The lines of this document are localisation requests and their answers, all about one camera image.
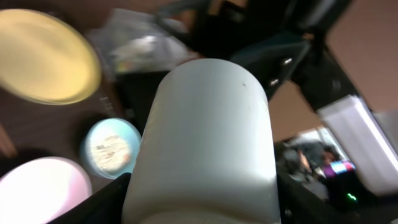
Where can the light blue plate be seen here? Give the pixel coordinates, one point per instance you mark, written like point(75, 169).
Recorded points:
point(110, 148)

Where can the pink bowl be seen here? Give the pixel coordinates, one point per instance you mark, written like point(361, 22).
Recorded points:
point(41, 190)

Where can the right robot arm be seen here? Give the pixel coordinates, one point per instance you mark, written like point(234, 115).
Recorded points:
point(280, 41)

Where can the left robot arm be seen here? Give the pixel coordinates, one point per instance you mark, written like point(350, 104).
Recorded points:
point(206, 156)

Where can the clear plastic bin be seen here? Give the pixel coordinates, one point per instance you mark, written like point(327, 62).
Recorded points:
point(131, 41)

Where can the yellow plate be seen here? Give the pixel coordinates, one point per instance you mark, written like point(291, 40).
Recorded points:
point(45, 60)

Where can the dark brown serving tray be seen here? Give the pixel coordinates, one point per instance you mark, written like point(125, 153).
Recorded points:
point(31, 130)

